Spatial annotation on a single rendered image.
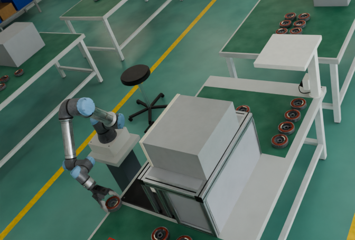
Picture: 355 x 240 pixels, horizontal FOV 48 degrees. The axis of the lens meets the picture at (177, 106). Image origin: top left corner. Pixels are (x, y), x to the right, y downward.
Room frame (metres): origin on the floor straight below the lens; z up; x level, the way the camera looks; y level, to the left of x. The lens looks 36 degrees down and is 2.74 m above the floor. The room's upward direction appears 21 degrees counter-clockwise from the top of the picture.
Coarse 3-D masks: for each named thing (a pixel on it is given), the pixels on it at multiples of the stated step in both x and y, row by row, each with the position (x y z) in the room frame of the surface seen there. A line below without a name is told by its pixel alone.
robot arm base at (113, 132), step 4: (104, 132) 2.49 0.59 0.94; (108, 132) 2.50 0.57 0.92; (112, 132) 2.51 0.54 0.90; (116, 132) 2.55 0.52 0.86; (100, 136) 2.50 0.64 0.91; (104, 136) 2.49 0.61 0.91; (108, 136) 2.48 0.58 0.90; (112, 136) 2.49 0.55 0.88; (100, 140) 2.50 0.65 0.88; (104, 140) 2.48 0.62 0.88; (108, 140) 2.47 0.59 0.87; (112, 140) 2.48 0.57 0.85
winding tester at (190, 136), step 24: (192, 96) 1.99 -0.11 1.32; (168, 120) 1.86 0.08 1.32; (192, 120) 1.78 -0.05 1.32; (216, 120) 1.70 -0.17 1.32; (144, 144) 1.74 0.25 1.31; (168, 144) 1.66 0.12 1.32; (192, 144) 1.59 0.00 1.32; (216, 144) 1.62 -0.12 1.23; (168, 168) 1.67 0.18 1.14; (192, 168) 1.54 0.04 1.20
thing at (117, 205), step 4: (112, 196) 1.93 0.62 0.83; (116, 196) 1.91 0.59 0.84; (108, 200) 1.91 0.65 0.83; (112, 200) 1.91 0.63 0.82; (116, 200) 1.90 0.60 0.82; (120, 200) 1.87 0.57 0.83; (108, 204) 1.88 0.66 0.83; (112, 204) 1.88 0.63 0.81; (116, 204) 1.85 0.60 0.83; (120, 204) 1.85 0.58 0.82; (108, 208) 1.84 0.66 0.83; (112, 208) 1.83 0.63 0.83; (116, 208) 1.82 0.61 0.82
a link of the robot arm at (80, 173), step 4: (76, 168) 1.99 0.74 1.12; (80, 168) 2.00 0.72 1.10; (84, 168) 2.01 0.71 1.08; (72, 172) 1.98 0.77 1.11; (76, 172) 1.97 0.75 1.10; (80, 172) 1.98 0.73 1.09; (84, 172) 1.99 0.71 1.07; (72, 176) 1.98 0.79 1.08; (76, 176) 1.96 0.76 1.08; (80, 176) 1.96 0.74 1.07; (84, 176) 1.96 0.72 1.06; (88, 176) 1.97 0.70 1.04; (80, 180) 1.95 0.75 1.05; (84, 180) 1.95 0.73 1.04
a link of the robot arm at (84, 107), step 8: (72, 104) 2.26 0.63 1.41; (80, 104) 2.22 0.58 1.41; (88, 104) 2.24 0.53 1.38; (72, 112) 2.24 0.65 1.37; (80, 112) 2.21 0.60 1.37; (88, 112) 2.21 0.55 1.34; (96, 112) 2.30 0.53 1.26; (104, 112) 2.37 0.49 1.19; (112, 112) 2.46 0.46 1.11; (104, 120) 2.35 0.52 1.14; (112, 120) 2.40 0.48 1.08; (120, 120) 2.43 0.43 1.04; (112, 128) 2.43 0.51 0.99; (120, 128) 2.41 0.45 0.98
